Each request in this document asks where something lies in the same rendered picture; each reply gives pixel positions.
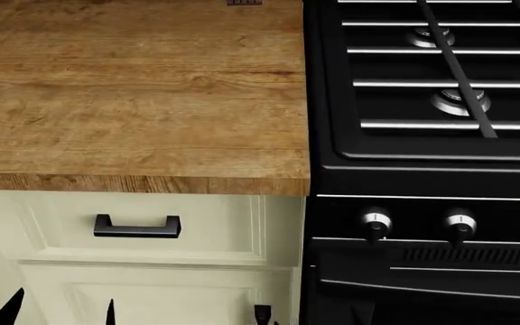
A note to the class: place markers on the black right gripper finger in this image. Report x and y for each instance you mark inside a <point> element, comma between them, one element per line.
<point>262,315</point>

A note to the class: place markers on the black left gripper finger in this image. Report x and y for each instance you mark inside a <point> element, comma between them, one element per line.
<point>6,313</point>
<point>111,315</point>

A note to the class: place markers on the cream cabinet door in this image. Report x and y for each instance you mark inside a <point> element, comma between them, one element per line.
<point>174,291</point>

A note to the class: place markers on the black oven door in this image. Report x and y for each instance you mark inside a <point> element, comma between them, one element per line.
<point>355,264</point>

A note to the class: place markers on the cream cabinet drawer front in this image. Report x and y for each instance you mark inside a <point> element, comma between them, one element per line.
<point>224,227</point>

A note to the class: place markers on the black silver stove knob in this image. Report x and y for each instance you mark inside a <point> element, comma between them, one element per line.
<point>376,223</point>
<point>460,225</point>

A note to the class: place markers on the black gas range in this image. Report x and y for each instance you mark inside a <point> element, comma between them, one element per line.
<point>332,183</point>

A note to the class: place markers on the large silver gas burner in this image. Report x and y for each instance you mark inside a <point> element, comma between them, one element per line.
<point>449,103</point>

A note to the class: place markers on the small brown countertop object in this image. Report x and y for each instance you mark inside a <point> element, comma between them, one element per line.
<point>244,2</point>

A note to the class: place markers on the small silver gas burner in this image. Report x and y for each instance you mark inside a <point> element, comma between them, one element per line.
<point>422,40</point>

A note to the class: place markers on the black cast iron stove grate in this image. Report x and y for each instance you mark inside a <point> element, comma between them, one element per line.
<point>449,50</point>

